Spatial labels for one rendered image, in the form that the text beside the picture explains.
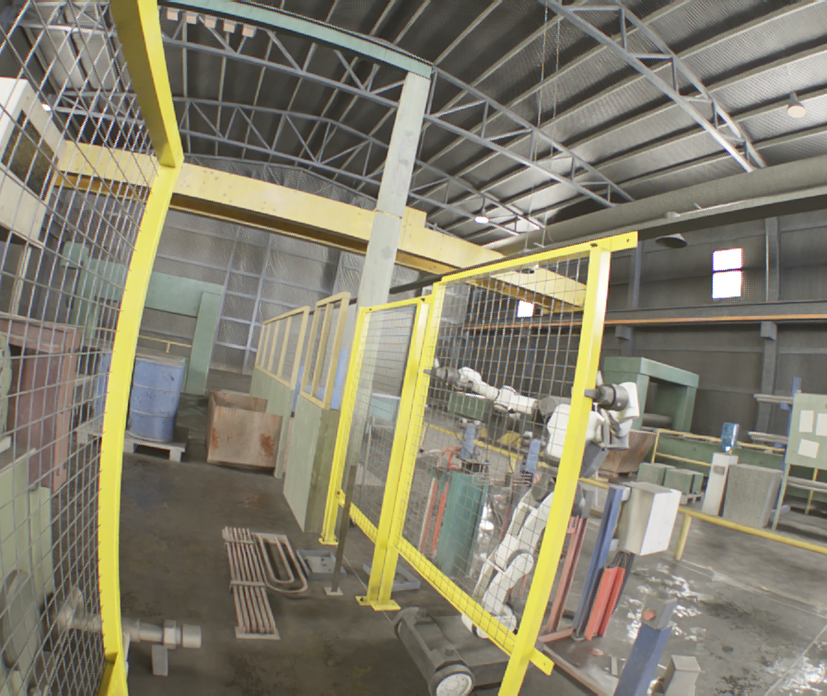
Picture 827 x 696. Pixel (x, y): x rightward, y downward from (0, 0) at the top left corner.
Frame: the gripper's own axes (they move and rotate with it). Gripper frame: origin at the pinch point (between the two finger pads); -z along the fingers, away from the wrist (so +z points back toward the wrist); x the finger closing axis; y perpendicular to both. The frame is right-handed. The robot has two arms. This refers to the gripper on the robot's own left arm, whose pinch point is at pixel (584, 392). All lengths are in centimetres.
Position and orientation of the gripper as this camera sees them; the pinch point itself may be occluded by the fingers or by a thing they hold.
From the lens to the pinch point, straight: 147.7
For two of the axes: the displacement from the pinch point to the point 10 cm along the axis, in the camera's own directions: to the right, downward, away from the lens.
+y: 1.7, -9.8, 0.6
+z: 8.9, 1.8, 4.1
